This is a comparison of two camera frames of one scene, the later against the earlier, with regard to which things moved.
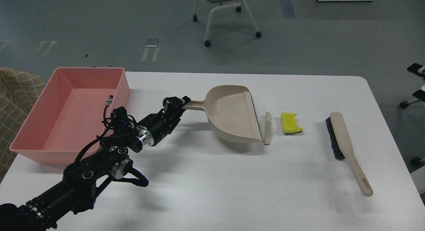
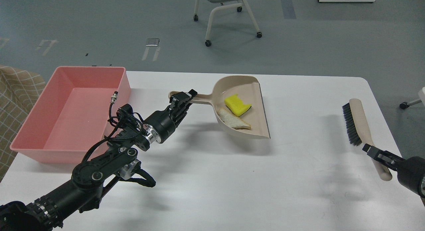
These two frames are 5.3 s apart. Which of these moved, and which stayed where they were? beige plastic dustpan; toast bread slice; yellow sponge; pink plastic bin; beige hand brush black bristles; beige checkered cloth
Moved: toast bread slice; beige hand brush black bristles; yellow sponge; beige plastic dustpan
Stayed: pink plastic bin; beige checkered cloth
